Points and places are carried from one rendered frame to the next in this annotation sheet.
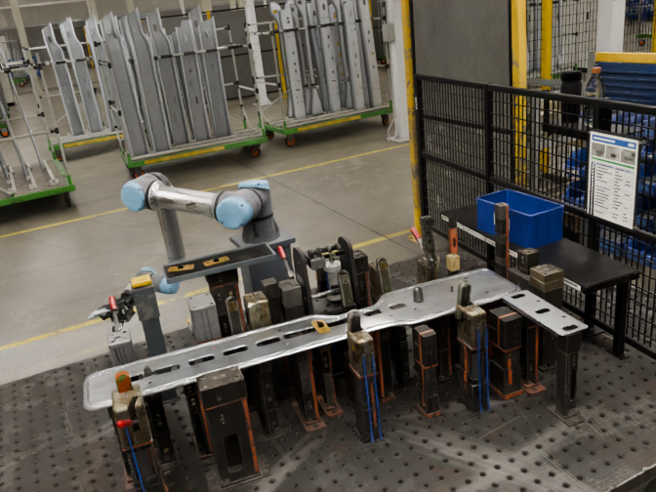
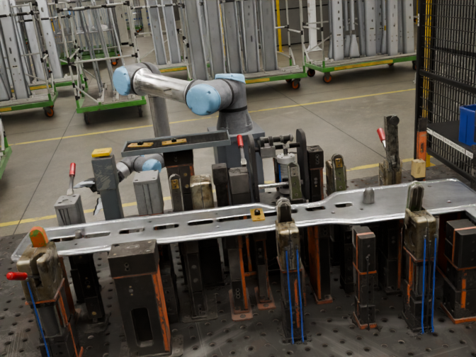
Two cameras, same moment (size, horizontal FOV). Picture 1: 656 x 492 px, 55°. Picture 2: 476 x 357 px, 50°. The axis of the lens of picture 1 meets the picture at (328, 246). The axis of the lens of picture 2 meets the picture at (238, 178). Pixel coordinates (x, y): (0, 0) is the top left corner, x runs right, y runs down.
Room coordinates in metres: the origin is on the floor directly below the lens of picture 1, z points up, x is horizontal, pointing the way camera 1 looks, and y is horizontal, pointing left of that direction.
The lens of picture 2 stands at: (0.39, -0.27, 1.63)
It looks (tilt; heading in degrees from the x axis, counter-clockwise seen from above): 20 degrees down; 15
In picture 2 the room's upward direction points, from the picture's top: 6 degrees counter-clockwise
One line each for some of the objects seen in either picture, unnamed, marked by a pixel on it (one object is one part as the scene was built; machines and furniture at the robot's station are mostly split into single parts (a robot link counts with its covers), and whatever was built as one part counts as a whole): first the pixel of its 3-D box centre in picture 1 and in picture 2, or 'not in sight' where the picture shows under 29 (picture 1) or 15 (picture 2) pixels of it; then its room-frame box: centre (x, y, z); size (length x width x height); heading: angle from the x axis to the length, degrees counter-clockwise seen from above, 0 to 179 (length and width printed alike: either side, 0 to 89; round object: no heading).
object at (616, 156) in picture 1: (613, 179); not in sight; (1.96, -0.95, 1.30); 0.23 x 0.02 x 0.31; 18
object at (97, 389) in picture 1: (315, 330); (251, 218); (1.73, 0.07, 1.00); 1.38 x 0.22 x 0.02; 108
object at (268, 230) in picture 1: (260, 225); (234, 117); (2.35, 0.26, 1.15); 0.15 x 0.15 x 0.10
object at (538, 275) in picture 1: (546, 317); not in sight; (1.85, -0.69, 0.88); 0.08 x 0.08 x 0.36; 18
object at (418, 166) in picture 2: (454, 302); (416, 212); (2.03, -0.43, 0.88); 0.04 x 0.04 x 0.36; 18
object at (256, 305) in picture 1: (263, 348); (206, 231); (1.84, 0.25, 0.89); 0.13 x 0.11 x 0.38; 18
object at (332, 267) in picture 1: (329, 308); (280, 202); (1.97, 0.02, 0.94); 0.18 x 0.13 x 0.49; 108
